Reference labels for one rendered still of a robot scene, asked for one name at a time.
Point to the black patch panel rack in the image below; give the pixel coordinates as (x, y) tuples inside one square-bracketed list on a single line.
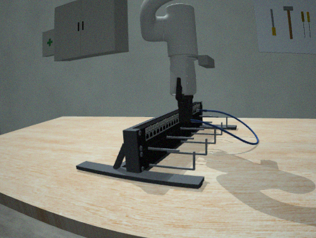
[(146, 144)]

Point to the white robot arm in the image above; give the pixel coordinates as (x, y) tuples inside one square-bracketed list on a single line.
[(179, 29)]

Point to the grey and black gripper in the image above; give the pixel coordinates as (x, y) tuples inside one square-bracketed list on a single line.
[(182, 76)]

